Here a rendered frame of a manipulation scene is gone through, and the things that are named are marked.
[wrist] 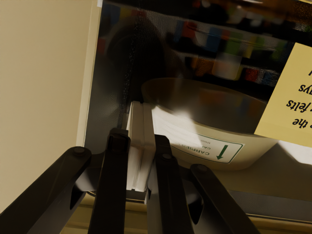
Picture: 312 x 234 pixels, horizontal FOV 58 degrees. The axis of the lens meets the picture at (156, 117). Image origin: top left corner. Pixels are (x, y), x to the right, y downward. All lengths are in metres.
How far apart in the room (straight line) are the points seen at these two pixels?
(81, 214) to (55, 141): 0.50
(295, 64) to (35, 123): 0.63
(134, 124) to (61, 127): 0.57
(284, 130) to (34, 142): 0.63
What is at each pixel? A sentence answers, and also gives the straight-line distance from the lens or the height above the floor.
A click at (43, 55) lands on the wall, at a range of 0.69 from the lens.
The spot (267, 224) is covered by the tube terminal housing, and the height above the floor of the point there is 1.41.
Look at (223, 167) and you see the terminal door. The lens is 0.25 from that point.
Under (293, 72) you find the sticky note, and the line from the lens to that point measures 0.24.
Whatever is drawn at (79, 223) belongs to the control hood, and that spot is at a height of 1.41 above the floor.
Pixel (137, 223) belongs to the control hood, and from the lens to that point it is 0.27.
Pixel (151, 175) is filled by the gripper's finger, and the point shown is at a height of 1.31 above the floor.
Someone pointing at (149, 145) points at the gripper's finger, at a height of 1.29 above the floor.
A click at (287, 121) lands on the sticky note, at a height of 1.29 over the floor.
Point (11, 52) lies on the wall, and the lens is 0.71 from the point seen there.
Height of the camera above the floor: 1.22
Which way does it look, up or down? 22 degrees up
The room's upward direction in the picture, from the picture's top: 167 degrees counter-clockwise
